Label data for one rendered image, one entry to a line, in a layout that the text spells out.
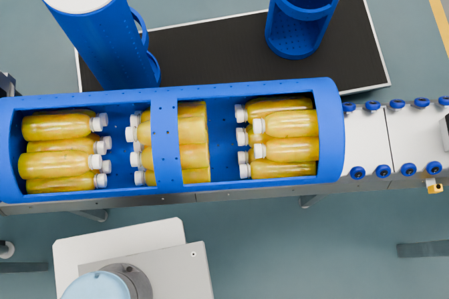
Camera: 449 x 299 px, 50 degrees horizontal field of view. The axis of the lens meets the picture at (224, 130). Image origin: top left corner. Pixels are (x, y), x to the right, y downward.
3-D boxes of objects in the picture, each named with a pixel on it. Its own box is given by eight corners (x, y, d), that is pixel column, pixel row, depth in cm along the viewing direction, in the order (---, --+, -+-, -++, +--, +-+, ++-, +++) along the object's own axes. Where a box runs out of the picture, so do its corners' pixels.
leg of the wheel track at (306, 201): (311, 207, 233) (341, 188, 173) (298, 208, 233) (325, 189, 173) (309, 195, 235) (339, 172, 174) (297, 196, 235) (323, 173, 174)
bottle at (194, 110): (206, 106, 134) (139, 110, 134) (205, 101, 127) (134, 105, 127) (207, 131, 133) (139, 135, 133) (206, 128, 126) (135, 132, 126)
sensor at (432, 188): (437, 193, 145) (443, 191, 141) (427, 193, 145) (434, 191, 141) (432, 168, 147) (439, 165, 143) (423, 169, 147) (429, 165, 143)
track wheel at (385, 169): (393, 167, 138) (391, 163, 140) (377, 168, 138) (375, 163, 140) (390, 179, 141) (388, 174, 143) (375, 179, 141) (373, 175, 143)
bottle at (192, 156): (209, 173, 126) (138, 178, 126) (208, 155, 131) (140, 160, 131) (208, 153, 121) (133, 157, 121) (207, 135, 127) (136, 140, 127)
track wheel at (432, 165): (445, 163, 139) (441, 159, 140) (429, 165, 139) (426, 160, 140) (441, 175, 141) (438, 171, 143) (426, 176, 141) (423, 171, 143)
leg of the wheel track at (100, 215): (107, 221, 232) (66, 207, 171) (95, 222, 231) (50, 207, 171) (107, 209, 233) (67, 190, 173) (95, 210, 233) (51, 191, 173)
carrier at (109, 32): (139, 117, 230) (172, 70, 236) (89, 32, 146) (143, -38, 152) (91, 86, 234) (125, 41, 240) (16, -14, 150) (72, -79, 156)
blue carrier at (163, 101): (329, 192, 139) (353, 165, 112) (23, 213, 137) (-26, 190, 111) (315, 102, 149) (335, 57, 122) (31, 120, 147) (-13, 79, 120)
